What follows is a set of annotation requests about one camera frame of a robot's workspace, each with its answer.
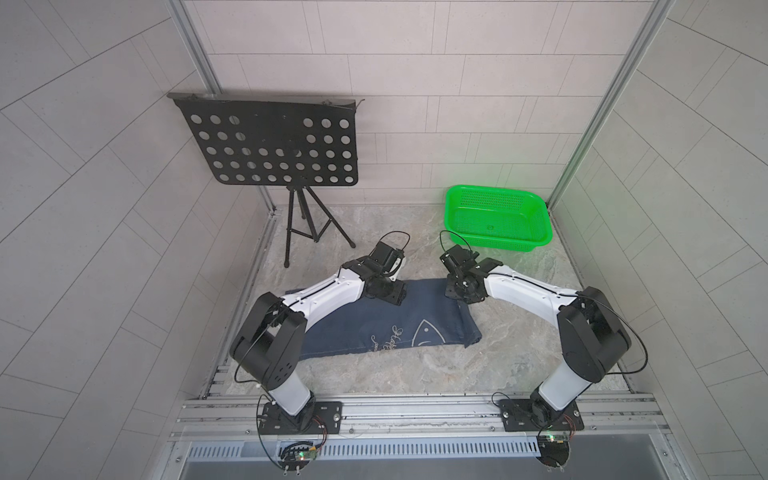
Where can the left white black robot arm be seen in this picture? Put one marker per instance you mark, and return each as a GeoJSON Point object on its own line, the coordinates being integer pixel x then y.
{"type": "Point", "coordinates": [269, 343]}

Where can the left green circuit board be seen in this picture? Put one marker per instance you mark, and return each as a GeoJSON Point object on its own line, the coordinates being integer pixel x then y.
{"type": "Point", "coordinates": [296, 456]}

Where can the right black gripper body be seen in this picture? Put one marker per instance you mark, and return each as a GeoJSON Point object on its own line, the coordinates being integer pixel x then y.
{"type": "Point", "coordinates": [455, 288]}

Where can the green plastic basket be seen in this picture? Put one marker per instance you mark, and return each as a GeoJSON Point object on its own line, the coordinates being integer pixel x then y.
{"type": "Point", "coordinates": [497, 218]}

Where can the green circuit board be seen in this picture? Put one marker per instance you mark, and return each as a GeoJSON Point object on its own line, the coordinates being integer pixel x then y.
{"type": "Point", "coordinates": [554, 453]}
{"type": "Point", "coordinates": [296, 456]}

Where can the dark blue embroidered pillowcase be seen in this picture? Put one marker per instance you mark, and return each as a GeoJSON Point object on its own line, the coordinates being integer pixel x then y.
{"type": "Point", "coordinates": [342, 320]}

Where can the black perforated music stand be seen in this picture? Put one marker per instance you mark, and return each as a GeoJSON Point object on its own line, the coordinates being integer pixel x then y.
{"type": "Point", "coordinates": [299, 146]}

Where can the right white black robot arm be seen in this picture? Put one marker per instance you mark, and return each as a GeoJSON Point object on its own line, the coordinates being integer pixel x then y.
{"type": "Point", "coordinates": [592, 335]}

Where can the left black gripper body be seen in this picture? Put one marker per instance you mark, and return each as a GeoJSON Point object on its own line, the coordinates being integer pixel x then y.
{"type": "Point", "coordinates": [389, 290]}

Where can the aluminium front rail frame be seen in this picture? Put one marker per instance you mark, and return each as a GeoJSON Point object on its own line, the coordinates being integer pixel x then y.
{"type": "Point", "coordinates": [618, 426]}

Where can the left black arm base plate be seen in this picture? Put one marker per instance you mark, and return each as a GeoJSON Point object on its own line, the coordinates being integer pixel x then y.
{"type": "Point", "coordinates": [316, 418]}

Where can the right green circuit board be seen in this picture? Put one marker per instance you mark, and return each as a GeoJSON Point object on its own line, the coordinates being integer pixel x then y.
{"type": "Point", "coordinates": [554, 453]}

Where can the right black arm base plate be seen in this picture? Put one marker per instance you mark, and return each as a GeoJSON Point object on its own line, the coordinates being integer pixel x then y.
{"type": "Point", "coordinates": [526, 415]}

